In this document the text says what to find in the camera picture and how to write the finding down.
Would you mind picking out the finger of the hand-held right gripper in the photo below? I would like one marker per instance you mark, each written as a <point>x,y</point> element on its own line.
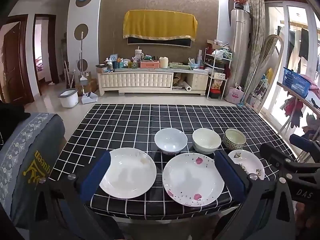
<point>276,156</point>
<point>301,140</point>

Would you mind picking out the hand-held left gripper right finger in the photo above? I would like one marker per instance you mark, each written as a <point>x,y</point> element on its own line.
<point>231,177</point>

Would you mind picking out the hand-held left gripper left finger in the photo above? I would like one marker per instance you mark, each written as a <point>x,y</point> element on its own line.
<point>96,176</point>

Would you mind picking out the small cat print plate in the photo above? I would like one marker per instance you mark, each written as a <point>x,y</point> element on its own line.
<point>248,163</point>

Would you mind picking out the plain white plate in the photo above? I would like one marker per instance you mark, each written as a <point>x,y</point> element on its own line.
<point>127,172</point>

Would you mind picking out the white plate with pink petals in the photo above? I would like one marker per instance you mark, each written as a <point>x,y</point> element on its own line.
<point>192,180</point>

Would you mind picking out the dark patterned bowl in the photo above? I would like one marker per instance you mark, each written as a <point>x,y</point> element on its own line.
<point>234,138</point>

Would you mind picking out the pale green bowl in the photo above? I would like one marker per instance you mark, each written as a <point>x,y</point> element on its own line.
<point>206,140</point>

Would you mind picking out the white bowl with pink print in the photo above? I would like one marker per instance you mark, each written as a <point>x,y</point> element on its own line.
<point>170,140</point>

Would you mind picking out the blue plastic basket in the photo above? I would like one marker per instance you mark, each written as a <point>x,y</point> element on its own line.
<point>296,82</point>

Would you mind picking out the black checked tablecloth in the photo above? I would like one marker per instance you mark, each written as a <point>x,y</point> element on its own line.
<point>125,120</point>

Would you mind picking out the oval standing mirror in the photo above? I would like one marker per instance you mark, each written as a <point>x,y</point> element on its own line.
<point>262,80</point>

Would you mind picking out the pink bag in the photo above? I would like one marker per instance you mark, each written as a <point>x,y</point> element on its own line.
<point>234,95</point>

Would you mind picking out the white dustpan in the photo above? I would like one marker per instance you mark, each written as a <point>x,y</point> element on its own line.
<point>88,98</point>

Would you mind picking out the white mop bucket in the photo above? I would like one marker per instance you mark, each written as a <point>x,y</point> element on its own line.
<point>68,99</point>

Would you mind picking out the white paper roll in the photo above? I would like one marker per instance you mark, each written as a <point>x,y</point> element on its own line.
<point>186,86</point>

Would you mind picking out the dark cloth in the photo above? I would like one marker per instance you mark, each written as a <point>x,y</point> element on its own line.
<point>11,116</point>

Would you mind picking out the cream television cabinet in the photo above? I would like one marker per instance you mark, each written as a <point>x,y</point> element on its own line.
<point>140,80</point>

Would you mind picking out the tall standing air conditioner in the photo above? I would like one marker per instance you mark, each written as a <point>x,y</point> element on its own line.
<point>239,50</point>

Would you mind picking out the white metal rack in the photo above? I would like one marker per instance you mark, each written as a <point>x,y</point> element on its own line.
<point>216,65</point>

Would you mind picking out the patterned curtain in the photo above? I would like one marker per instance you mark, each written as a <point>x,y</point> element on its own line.
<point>257,30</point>

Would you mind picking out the white mop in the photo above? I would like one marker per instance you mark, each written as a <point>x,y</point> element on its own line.
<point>81,55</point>

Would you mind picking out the pink tissue box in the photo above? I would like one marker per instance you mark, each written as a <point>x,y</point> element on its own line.
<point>150,64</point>

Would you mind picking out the white tumbler with straw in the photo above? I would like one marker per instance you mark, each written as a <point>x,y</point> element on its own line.
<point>139,54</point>

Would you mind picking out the brown wooden door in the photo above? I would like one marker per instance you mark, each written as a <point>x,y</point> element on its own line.
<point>12,62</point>

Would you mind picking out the vase of red flowers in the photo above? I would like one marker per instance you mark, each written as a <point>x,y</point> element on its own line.
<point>239,0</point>

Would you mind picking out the yellow cloth cover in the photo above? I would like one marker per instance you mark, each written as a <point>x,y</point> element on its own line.
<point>160,23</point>

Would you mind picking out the brown round wall disc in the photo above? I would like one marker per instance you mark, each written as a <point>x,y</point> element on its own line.
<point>83,65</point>
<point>80,31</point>

